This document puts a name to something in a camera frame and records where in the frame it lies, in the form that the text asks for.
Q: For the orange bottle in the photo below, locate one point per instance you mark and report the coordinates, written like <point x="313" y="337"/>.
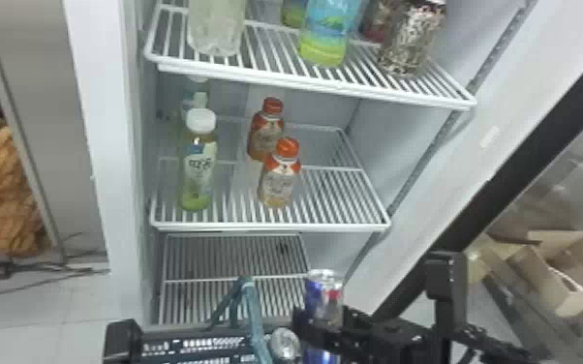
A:
<point x="279" y="178"/>
<point x="265" y="134"/>

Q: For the fridge door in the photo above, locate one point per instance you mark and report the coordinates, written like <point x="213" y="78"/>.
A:
<point x="479" y="152"/>

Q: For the clear bottle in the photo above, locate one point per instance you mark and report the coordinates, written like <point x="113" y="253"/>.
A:
<point x="216" y="28"/>

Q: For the brown speckled can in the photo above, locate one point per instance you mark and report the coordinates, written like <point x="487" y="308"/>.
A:
<point x="410" y="40"/>

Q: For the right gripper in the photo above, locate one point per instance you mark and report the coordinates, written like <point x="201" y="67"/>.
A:
<point x="383" y="340"/>

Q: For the blue green bottle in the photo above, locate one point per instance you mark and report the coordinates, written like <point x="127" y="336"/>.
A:
<point x="324" y="35"/>

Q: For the silver can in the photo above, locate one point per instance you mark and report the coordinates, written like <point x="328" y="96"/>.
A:
<point x="285" y="345"/>

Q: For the white fridge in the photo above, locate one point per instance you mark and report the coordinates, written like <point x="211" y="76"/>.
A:
<point x="103" y="152"/>

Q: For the cardboard box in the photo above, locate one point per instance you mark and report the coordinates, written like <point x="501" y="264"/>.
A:
<point x="561" y="264"/>

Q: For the green bottle white cap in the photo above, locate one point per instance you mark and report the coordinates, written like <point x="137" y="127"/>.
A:
<point x="197" y="162"/>
<point x="194" y="96"/>

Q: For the red can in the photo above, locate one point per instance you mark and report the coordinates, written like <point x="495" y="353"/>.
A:
<point x="374" y="23"/>

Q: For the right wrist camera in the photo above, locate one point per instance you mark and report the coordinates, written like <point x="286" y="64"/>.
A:
<point x="445" y="277"/>

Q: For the blue can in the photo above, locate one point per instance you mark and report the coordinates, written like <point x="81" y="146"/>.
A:
<point x="323" y="295"/>

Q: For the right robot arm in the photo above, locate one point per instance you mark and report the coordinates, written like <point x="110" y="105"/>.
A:
<point x="490" y="349"/>

